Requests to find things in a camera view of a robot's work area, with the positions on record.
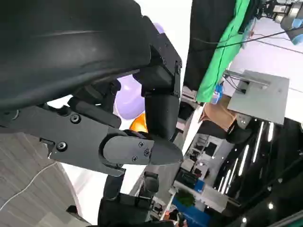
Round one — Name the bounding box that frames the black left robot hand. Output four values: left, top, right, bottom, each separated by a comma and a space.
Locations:
0, 0, 184, 177

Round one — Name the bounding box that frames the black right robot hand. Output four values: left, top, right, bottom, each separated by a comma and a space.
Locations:
98, 169, 166, 227

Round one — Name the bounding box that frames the orange white toy bread roll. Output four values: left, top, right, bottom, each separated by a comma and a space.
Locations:
129, 113, 149, 133

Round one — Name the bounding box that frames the lilac plate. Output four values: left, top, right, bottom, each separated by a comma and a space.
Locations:
115, 22, 166, 120

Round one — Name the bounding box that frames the brown cardboard box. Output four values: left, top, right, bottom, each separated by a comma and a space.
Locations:
198, 96, 237, 131

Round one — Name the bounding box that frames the black hanging cloth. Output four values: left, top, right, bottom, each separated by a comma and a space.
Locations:
183, 0, 240, 92

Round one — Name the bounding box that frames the small blue box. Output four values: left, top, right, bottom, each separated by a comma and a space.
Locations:
212, 81, 225, 105

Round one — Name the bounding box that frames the green cloth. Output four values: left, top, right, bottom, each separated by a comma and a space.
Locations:
196, 0, 252, 104

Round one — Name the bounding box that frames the grey metal box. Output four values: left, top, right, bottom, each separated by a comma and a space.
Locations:
227, 70, 291, 126

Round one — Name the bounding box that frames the white floor cable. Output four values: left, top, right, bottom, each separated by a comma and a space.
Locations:
0, 162, 56, 209

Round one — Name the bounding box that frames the thin black background cable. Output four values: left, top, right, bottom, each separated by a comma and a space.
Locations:
193, 30, 288, 45

